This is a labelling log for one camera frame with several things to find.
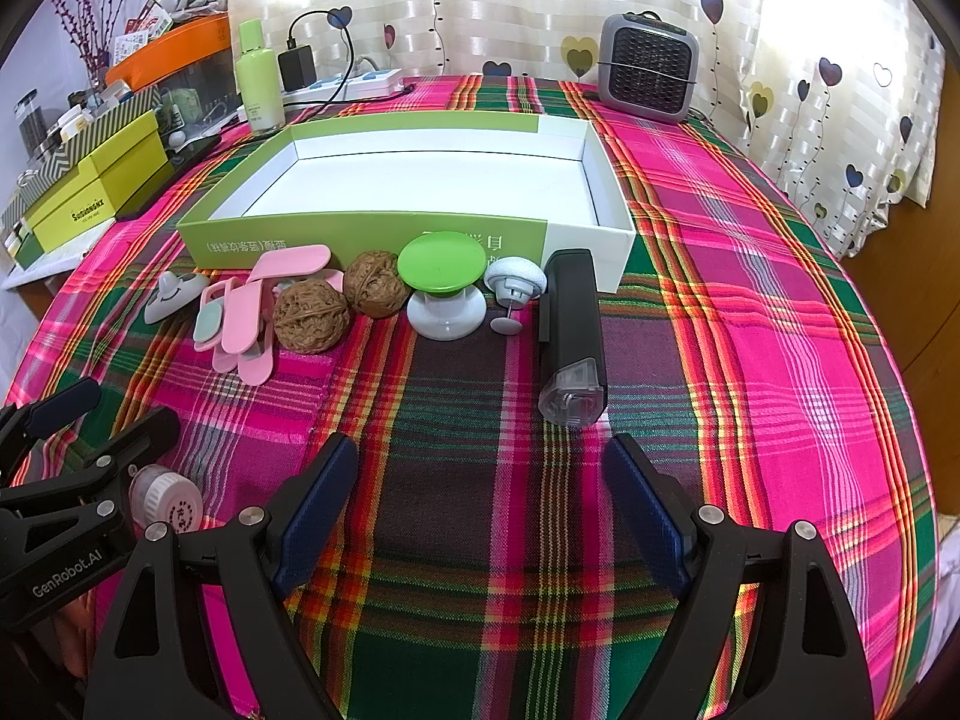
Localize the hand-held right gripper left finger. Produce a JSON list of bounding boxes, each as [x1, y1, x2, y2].
[[90, 431, 361, 720]]

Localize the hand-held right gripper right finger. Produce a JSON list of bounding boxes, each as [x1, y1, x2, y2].
[[604, 432, 875, 720]]

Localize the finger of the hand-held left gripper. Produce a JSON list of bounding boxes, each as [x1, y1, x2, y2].
[[0, 377, 102, 466], [0, 409, 181, 533]]

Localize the white round container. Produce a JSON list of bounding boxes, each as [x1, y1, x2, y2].
[[131, 465, 202, 537]]

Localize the grey panda-shaped holder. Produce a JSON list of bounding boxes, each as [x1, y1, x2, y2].
[[145, 272, 211, 325]]

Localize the pink clip with mint pad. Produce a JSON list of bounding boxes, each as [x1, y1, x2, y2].
[[193, 279, 242, 352]]

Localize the brown walnut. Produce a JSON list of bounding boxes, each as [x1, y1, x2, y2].
[[343, 251, 410, 318], [272, 281, 352, 353]]

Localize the black device with clear end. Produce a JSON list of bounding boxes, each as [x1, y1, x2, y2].
[[536, 249, 608, 427]]

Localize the small white knob with pin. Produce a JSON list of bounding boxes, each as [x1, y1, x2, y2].
[[484, 257, 550, 335]]

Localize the green-topped white knob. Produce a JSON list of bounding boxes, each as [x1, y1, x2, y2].
[[396, 231, 488, 340]]

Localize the green and white cardboard box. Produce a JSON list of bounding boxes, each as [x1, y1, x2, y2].
[[176, 111, 637, 293]]

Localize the plaid tablecloth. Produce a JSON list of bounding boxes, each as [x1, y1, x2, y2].
[[0, 73, 938, 720]]

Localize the yellow-green box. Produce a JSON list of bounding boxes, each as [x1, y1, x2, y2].
[[28, 129, 172, 256]]

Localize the striped box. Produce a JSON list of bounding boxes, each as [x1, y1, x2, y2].
[[0, 106, 160, 233]]

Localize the black phone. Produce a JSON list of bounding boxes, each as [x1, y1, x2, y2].
[[112, 133, 224, 224]]

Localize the black jar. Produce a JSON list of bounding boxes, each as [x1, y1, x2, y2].
[[13, 90, 47, 158]]

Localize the wooden cabinet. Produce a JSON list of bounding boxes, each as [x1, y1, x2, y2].
[[862, 187, 960, 526]]

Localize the clear storage bin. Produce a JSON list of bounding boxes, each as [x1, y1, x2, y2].
[[112, 45, 245, 128]]

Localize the purple flower branches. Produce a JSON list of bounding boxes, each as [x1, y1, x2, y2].
[[49, 0, 162, 91]]

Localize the light green bottle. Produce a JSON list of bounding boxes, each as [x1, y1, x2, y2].
[[236, 19, 287, 137]]

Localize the orange bin lid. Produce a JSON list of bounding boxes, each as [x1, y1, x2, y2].
[[105, 13, 232, 91]]

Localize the pile of printed cards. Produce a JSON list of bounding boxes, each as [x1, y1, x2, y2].
[[112, 0, 177, 65]]

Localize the black charger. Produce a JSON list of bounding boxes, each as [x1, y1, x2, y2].
[[277, 46, 320, 91]]

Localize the white and blue power strip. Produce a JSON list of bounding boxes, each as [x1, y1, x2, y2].
[[281, 66, 406, 102]]

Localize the small grey heater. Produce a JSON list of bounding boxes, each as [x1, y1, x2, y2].
[[598, 13, 701, 125]]

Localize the heart-print curtain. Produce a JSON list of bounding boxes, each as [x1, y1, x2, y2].
[[225, 0, 947, 260]]

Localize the black cable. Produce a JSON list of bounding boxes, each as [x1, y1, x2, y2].
[[285, 9, 417, 125]]

